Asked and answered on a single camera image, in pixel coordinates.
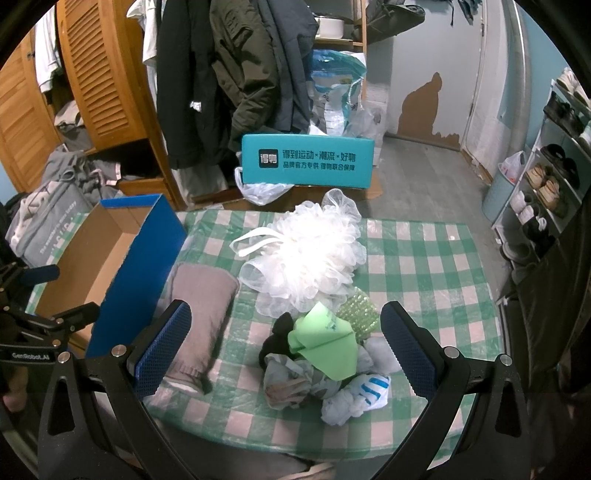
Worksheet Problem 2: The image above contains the white blue striped sock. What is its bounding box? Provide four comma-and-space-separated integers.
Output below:
321, 374, 391, 426

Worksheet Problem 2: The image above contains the grey knitted cloth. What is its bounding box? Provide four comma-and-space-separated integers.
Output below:
164, 263, 238, 395

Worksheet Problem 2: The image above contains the light green cloth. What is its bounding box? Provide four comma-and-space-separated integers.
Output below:
287, 302, 359, 381

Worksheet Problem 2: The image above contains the grey plastic bag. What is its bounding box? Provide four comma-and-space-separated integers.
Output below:
263, 354, 342, 411

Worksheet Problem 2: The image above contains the black sock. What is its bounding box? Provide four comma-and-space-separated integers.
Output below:
259, 312, 297, 370

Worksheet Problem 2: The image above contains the person left hand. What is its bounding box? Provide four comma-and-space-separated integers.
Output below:
2, 366, 29, 413

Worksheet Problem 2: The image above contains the grey tote bag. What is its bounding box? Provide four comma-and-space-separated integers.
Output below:
5, 181, 92, 267

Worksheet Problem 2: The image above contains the blue cardboard box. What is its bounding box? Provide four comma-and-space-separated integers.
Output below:
34, 194, 186, 358

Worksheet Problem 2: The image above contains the green bubble wrap piece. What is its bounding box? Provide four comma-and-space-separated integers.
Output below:
337, 287, 380, 344

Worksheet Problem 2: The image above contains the black hanging jacket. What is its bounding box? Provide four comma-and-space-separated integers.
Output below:
156, 1, 231, 170

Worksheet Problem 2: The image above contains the white plastic bag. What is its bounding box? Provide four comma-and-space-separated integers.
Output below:
235, 166, 294, 206

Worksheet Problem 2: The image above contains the white mesh bath sponge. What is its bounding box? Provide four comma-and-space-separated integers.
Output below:
229, 188, 368, 318

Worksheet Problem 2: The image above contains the light blue trash bin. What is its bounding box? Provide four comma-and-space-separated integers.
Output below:
482, 167, 515, 223

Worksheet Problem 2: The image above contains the wooden louvered wardrobe door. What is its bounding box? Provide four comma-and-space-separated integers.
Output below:
56, 0, 158, 151

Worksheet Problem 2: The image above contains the shoe rack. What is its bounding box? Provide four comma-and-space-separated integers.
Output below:
492, 67, 590, 270

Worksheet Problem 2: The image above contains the teal shoe box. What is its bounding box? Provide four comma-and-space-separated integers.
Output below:
242, 133, 375, 189

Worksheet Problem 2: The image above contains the olive hanging jacket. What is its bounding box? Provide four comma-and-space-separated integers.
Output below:
209, 1, 280, 152

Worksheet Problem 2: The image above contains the blue printed plastic bag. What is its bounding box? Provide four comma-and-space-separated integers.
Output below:
307, 49, 367, 136

